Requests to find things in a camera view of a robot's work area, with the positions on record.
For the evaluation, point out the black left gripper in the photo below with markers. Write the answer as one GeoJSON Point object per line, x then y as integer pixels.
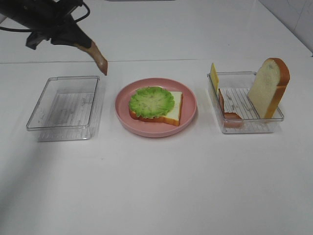
{"type": "Point", "coordinates": [47, 20]}

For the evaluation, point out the green lettuce leaf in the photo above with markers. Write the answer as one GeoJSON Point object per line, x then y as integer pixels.
{"type": "Point", "coordinates": [151, 102]}

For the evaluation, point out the bread slice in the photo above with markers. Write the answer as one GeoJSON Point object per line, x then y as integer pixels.
{"type": "Point", "coordinates": [269, 86]}
{"type": "Point", "coordinates": [172, 117]}

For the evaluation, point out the yellow cheese slice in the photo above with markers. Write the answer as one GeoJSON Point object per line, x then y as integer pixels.
{"type": "Point", "coordinates": [214, 78]}

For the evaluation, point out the clear left plastic tray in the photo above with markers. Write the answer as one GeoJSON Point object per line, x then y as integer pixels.
{"type": "Point", "coordinates": [69, 108]}

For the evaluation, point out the clear plastic tray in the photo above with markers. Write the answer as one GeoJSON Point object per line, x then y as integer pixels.
{"type": "Point", "coordinates": [69, 108]}
{"type": "Point", "coordinates": [237, 115]}

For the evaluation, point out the pink round plate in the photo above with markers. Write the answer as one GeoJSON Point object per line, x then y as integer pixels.
{"type": "Point", "coordinates": [155, 129]}

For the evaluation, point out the clear right plastic tray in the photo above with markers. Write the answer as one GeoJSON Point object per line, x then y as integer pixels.
{"type": "Point", "coordinates": [237, 115]}

